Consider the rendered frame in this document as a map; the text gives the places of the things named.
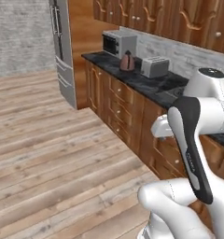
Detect tall wooden side panel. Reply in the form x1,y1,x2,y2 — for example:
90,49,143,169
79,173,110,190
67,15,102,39
67,0,106,110

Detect silver toaster oven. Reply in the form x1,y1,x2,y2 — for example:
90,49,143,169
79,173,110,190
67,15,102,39
101,29,138,61

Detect silver fridge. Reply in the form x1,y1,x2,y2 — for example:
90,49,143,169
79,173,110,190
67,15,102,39
48,0,78,110

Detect silver toaster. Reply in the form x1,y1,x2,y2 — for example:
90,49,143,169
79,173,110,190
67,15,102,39
140,56,171,79

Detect wooden wall cupboards run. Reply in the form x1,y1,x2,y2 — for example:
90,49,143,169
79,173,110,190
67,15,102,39
91,0,224,56

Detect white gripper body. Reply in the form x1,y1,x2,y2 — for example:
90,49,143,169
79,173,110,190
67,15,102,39
150,113,175,139

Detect wooden base cupboards run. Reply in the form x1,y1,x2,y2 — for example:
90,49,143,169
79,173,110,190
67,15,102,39
84,59,224,232

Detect copper kettle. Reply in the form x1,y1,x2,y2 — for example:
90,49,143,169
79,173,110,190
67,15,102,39
119,49,136,73

